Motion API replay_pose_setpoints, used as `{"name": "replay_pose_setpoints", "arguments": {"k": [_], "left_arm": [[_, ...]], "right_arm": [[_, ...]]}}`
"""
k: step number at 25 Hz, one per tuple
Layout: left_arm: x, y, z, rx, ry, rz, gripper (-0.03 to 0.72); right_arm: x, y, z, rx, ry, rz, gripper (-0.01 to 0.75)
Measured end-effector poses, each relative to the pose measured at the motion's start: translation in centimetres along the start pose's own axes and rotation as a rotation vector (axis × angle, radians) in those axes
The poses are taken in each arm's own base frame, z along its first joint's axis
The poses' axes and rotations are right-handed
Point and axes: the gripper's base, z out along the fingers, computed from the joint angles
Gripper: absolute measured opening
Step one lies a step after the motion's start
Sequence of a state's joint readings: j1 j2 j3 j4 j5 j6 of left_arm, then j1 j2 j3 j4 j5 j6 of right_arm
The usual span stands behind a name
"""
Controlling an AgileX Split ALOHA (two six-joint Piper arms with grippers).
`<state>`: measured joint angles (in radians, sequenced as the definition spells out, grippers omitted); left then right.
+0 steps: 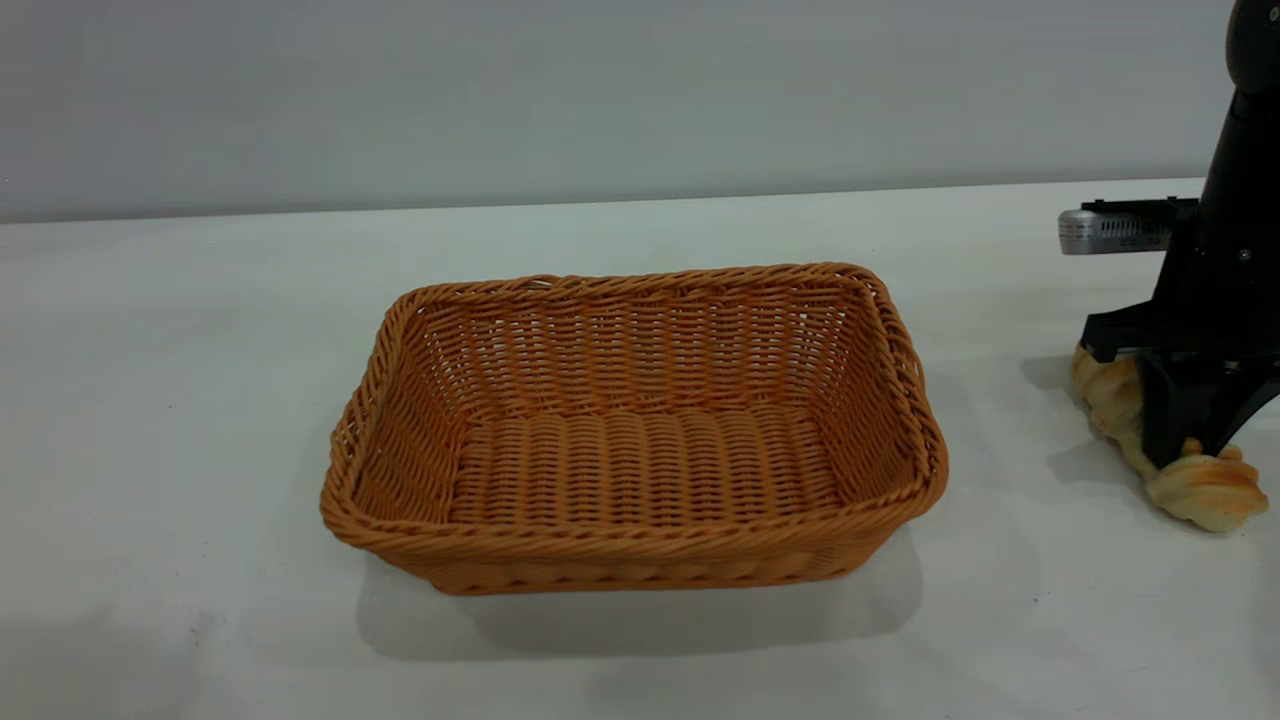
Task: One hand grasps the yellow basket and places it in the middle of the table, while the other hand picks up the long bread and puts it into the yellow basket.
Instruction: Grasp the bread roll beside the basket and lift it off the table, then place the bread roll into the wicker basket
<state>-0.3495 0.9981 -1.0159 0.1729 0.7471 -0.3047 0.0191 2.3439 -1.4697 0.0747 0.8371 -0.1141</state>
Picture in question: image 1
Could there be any orange-brown woven wicker basket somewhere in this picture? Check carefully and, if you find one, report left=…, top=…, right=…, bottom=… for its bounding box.
left=320, top=262, right=949, bottom=597

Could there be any long ridged bread roll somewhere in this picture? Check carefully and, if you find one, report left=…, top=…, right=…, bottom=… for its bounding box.
left=1070, top=342, right=1269, bottom=533

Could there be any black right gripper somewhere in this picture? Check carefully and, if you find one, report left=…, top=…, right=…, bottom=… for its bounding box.
left=1080, top=198, right=1280, bottom=471

